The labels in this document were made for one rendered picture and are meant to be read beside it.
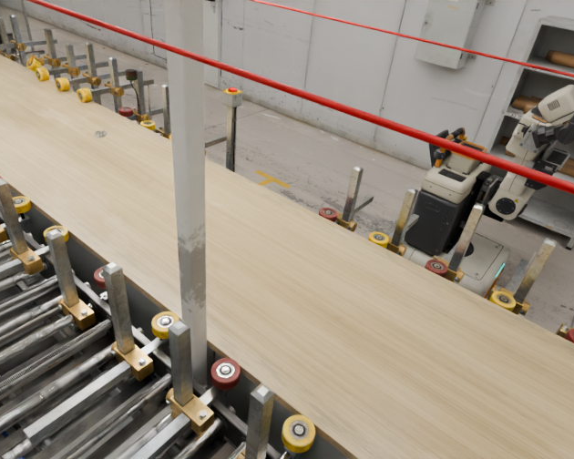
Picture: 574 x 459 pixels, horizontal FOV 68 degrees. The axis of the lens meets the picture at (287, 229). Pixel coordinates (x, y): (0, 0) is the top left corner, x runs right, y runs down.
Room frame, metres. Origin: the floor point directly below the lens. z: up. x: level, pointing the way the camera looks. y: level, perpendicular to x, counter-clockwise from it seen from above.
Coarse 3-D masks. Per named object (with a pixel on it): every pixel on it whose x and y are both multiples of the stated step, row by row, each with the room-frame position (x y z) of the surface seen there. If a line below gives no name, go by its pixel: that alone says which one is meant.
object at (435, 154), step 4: (440, 132) 2.60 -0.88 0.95; (444, 132) 2.59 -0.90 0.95; (436, 136) 2.51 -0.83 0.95; (440, 136) 2.53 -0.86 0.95; (444, 136) 2.57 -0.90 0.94; (452, 140) 2.61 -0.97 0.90; (456, 140) 2.60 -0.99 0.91; (460, 140) 2.60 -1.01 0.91; (432, 148) 2.43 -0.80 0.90; (436, 148) 2.46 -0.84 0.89; (432, 152) 2.42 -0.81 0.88; (436, 152) 2.36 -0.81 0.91; (440, 152) 2.35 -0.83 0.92; (448, 152) 2.58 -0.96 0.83; (432, 156) 2.42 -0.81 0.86; (436, 156) 2.36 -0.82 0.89; (440, 156) 2.35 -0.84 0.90; (444, 156) 2.35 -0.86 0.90; (432, 160) 2.42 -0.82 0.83; (432, 164) 2.41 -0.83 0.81
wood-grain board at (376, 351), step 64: (0, 64) 3.00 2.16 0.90; (0, 128) 1.99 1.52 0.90; (64, 128) 2.08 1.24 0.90; (128, 128) 2.18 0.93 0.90; (64, 192) 1.48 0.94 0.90; (128, 192) 1.54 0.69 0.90; (256, 192) 1.67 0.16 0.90; (128, 256) 1.13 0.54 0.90; (256, 256) 1.21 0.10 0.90; (320, 256) 1.26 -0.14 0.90; (384, 256) 1.31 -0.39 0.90; (256, 320) 0.91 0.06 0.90; (320, 320) 0.94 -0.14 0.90; (384, 320) 0.97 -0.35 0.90; (448, 320) 1.01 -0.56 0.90; (512, 320) 1.05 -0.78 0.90; (256, 384) 0.70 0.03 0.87; (320, 384) 0.71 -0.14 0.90; (384, 384) 0.73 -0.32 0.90; (448, 384) 0.76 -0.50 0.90; (512, 384) 0.78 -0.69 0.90; (384, 448) 0.55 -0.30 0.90; (448, 448) 0.57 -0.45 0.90; (512, 448) 0.59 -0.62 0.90
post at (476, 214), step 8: (480, 208) 1.34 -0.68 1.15; (472, 216) 1.34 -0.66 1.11; (480, 216) 1.34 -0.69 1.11; (472, 224) 1.34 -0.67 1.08; (464, 232) 1.35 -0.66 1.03; (472, 232) 1.33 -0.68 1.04; (464, 240) 1.34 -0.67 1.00; (456, 248) 1.35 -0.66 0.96; (464, 248) 1.33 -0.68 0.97; (456, 256) 1.34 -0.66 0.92; (456, 264) 1.33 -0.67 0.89
